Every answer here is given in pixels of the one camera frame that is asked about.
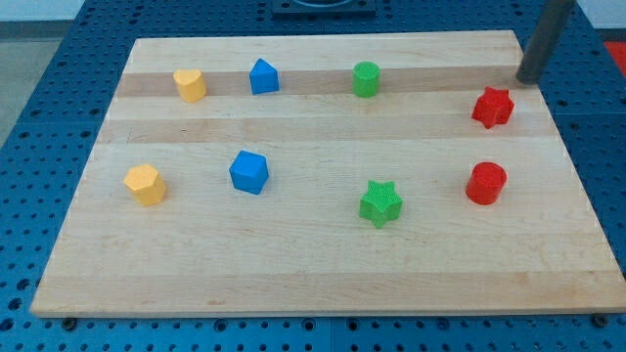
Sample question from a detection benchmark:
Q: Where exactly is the red star block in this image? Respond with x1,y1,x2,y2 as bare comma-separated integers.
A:
471,86,514,129

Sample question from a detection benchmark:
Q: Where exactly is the green star block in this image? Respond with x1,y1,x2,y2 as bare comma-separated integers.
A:
359,180,403,229

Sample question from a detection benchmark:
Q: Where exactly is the blue cube block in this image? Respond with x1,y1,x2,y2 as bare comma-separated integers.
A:
229,151,269,195

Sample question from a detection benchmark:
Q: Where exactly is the wooden board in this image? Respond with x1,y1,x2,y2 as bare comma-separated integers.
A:
30,30,625,318

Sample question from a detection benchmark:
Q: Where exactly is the green cylinder block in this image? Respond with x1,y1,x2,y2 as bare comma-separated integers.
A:
352,62,380,98

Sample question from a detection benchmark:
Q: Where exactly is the yellow heart block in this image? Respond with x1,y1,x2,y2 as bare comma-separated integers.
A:
172,68,207,103

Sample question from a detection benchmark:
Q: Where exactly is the yellow hexagon block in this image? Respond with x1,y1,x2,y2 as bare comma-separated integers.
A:
123,164,167,206

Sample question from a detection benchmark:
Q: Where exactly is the red cylinder block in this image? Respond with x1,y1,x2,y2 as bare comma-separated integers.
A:
466,161,508,205

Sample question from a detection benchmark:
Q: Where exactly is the blue perforated table plate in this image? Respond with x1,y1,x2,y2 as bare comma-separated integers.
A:
1,0,625,351

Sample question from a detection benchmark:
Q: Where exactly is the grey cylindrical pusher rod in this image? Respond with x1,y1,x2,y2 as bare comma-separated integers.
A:
515,0,576,85

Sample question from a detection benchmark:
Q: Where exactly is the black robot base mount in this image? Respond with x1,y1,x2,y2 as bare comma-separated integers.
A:
270,0,377,17

